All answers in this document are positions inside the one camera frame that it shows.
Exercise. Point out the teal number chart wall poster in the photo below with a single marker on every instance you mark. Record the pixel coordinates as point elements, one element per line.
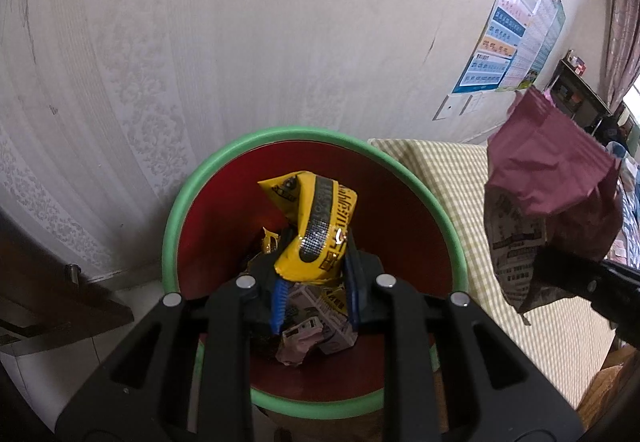
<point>555,29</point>

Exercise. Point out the pink patterned curtain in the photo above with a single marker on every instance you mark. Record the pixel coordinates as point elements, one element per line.
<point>622,31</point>

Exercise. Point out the large letter chart wall poster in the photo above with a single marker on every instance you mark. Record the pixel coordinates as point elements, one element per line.
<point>505,21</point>

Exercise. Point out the dark shelf unit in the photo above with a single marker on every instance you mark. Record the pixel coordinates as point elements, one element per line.
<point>580,89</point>

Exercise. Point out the yellow black print wrapper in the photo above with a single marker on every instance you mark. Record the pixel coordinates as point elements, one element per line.
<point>310,222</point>

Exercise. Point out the pale grid chart wall poster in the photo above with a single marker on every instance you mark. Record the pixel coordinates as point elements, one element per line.
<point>535,36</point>

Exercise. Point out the dark wooden door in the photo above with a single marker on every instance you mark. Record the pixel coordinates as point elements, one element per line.
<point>45,297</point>

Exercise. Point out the white wall socket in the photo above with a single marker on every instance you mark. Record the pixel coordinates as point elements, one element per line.
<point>467,104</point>

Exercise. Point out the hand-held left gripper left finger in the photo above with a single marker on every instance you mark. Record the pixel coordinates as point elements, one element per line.
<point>280,304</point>

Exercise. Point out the green rimmed red bin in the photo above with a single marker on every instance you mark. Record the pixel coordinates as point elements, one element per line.
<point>225,202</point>

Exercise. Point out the yellow checkered tablecloth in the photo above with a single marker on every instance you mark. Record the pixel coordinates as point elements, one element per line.
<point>450,182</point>

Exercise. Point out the maroon snack bag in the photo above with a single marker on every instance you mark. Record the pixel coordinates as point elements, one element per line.
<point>550,161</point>

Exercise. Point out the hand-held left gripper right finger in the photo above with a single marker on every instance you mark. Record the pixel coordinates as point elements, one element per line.
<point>352,294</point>

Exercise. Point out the small items on shelf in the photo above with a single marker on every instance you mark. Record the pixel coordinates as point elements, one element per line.
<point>576,62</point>

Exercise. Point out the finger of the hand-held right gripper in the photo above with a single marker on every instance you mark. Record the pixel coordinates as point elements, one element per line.
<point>565,272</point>

